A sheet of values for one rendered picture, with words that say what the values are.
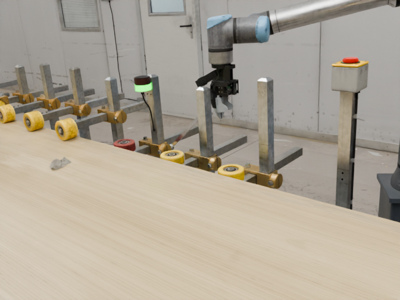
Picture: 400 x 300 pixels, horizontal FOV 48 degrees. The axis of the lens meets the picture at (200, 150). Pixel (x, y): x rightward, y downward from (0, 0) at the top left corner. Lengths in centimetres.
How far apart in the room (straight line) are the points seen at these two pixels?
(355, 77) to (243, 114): 365
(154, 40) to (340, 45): 228
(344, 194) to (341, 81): 32
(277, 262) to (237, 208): 25
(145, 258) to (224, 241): 17
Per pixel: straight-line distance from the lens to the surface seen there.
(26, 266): 103
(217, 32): 161
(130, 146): 166
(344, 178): 130
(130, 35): 574
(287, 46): 437
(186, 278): 89
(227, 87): 163
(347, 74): 120
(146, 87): 164
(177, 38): 519
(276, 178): 142
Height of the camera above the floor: 142
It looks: 20 degrees down
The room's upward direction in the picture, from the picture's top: 4 degrees counter-clockwise
